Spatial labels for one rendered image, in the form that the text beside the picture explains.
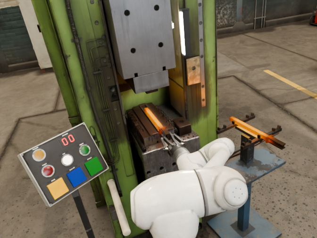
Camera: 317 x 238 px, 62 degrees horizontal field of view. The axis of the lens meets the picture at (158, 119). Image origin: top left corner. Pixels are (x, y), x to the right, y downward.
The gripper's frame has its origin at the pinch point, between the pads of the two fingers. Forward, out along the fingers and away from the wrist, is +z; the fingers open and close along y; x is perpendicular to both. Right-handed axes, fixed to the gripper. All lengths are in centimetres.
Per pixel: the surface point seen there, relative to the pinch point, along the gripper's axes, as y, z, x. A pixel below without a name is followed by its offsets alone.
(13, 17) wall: -138, 623, -10
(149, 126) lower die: -4.9, 14.9, -2.1
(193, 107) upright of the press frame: 28.0, 19.3, -0.4
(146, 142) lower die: -10.7, 5.0, -6.4
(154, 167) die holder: -9.6, -1.9, -21.2
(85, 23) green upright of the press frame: -29, 23, 64
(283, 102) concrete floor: 226, 132, -108
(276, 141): 53, -32, -3
